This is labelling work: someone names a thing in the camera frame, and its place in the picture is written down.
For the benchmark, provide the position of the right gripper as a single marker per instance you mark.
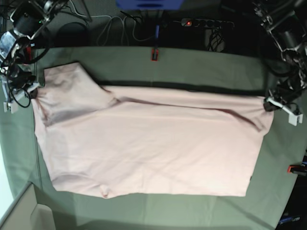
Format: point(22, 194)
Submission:
point(16, 90)

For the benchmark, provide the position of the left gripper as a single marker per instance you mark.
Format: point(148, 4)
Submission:
point(273, 102)

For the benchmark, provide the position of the pink printed t-shirt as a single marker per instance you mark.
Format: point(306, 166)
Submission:
point(113, 141)

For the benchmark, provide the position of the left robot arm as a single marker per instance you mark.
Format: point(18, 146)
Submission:
point(278, 20)

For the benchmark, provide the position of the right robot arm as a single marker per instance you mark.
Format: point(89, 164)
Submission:
point(29, 20)

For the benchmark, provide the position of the black round stool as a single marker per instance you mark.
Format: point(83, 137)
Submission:
point(72, 35)

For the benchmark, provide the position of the red black clamp right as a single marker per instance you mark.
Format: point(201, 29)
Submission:
point(298, 169)

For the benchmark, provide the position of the red black clamp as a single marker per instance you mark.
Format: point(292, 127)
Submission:
point(298, 169)
point(155, 50)

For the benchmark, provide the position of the black power strip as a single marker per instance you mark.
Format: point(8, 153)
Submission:
point(206, 23)

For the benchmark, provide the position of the white cardboard box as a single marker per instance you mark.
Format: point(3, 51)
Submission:
point(25, 213)

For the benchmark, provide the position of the red black clamp middle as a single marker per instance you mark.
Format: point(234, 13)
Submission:
point(155, 50)

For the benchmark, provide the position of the blue plastic box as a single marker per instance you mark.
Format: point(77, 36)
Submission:
point(149, 4)

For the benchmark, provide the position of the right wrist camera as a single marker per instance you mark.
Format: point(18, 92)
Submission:
point(11, 107)

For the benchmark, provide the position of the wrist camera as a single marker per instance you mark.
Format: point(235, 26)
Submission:
point(295, 119)
point(11, 107)

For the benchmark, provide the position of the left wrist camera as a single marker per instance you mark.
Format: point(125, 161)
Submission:
point(295, 119)

